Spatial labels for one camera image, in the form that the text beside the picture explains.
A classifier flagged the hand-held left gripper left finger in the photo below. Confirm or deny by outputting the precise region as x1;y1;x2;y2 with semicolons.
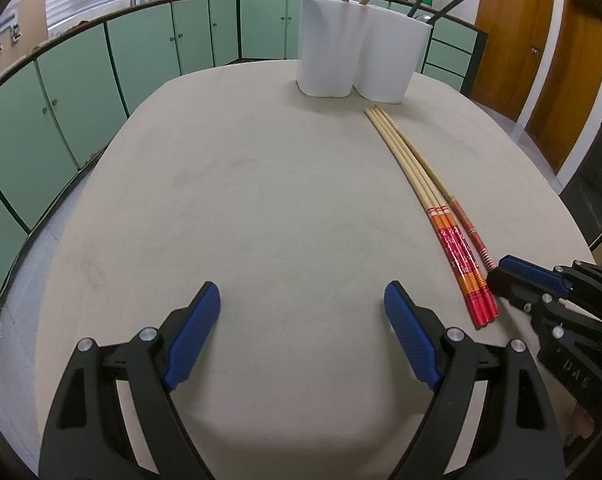
38;281;222;480

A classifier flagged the green base cabinet run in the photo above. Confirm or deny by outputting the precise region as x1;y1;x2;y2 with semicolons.
0;0;489;376

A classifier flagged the white two-compartment utensil holder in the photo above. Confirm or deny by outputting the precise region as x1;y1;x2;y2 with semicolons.
296;0;432;105

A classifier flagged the red striped thin chopstick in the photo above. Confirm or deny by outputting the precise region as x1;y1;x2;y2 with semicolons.
406;147;496;272

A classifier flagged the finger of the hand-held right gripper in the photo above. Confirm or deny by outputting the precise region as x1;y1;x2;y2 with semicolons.
485;266;570;319
499;254;602;302

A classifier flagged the red-handled bamboo chopstick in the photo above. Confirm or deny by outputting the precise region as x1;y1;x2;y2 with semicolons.
377;106;500;322
365;109;486;331
371;107;492;327

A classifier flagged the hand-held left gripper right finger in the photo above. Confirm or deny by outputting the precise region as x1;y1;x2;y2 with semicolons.
384;281;568;480

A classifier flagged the wooden door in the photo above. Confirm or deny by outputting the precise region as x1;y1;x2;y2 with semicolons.
468;0;556;121
523;0;602;176

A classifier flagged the black cabinet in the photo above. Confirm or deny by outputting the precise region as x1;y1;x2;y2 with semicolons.
560;120;602;251

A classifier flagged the white mounted device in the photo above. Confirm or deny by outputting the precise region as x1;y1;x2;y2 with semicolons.
0;14;22;56

